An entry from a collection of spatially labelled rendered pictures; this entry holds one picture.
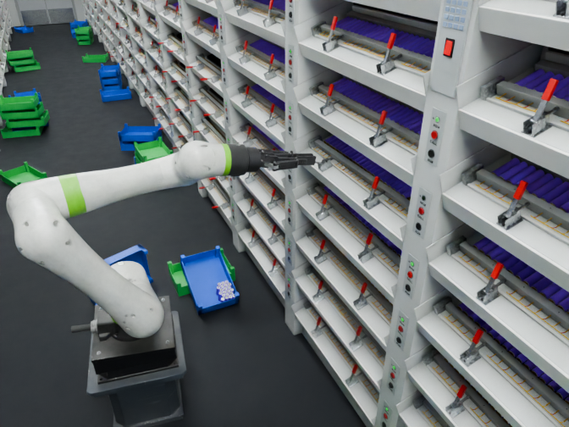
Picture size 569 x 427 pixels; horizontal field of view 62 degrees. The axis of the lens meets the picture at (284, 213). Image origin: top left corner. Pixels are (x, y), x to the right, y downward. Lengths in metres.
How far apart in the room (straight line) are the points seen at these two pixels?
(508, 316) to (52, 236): 1.01
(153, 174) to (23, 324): 1.32
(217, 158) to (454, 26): 0.69
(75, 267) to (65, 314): 1.24
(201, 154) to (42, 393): 1.27
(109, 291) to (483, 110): 1.01
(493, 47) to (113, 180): 0.99
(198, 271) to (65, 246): 1.27
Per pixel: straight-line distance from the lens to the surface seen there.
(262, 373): 2.06
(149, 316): 1.45
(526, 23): 0.91
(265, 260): 2.38
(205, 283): 2.40
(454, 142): 1.04
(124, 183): 1.40
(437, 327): 1.28
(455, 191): 1.08
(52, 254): 1.24
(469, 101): 1.02
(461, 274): 1.15
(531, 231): 0.99
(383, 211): 1.34
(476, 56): 1.00
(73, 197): 1.37
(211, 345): 2.18
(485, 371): 1.22
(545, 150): 0.90
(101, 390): 1.75
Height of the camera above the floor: 1.57
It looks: 31 degrees down
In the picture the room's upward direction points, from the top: straight up
